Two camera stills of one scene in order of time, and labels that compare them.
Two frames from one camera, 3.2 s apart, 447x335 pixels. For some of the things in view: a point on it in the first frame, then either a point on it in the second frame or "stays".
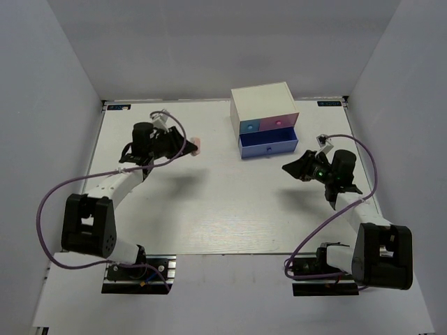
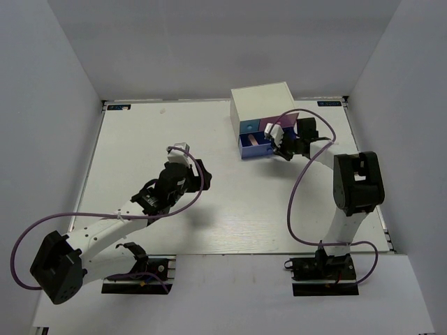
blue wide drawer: [268, 142] stays
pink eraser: [197, 142] -> [253, 140]
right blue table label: [329, 103] stays
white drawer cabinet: [260, 102] stays
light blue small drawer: [249, 125] stays
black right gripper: [301, 168] -> [282, 152]
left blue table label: [118, 107] stays
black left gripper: [174, 143] -> [195, 183]
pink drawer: [285, 121] stays
